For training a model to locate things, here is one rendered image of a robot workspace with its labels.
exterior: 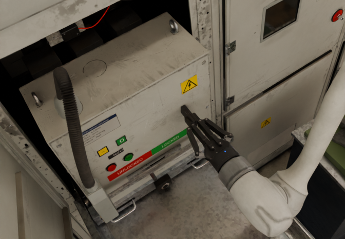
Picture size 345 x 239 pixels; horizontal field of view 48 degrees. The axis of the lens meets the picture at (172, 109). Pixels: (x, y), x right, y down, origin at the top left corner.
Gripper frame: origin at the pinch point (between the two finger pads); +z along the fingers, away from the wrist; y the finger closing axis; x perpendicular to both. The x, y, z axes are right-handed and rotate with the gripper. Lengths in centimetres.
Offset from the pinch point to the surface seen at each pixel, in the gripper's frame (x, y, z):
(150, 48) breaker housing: 17.0, -3.3, 15.3
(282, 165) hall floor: -115, 75, 11
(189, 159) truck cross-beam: -29.6, 1.9, 2.3
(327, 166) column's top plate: -42, 49, -23
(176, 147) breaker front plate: -18.4, -3.2, 2.9
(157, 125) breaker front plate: -2.1, -9.0, 3.5
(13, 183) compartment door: -1, -52, 8
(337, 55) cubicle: -42, 99, 18
